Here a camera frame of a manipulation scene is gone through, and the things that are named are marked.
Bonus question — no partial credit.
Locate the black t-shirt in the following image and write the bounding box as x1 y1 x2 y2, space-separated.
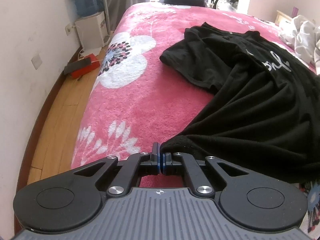
159 22 320 184

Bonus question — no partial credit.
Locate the black flat device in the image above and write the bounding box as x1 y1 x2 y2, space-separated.
63 57 92 75

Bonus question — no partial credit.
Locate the cream white garment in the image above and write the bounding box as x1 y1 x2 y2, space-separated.
278 15 320 67

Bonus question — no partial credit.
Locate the white water dispenser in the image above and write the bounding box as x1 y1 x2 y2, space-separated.
74 11 111 52

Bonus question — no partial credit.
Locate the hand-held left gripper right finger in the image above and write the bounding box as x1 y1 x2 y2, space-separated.
161 152 251 197

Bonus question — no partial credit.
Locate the blank wall plate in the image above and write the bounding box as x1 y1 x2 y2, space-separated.
31 54 43 70

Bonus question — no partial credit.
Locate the red box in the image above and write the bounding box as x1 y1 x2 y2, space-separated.
70 53 101 79

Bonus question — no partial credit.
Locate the pink floral blanket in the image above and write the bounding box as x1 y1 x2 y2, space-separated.
71 1 320 233

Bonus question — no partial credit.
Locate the wooden nightstand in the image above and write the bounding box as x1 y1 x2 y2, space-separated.
276 10 293 26

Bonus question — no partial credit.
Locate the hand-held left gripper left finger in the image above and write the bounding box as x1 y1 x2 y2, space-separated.
72 142 161 198

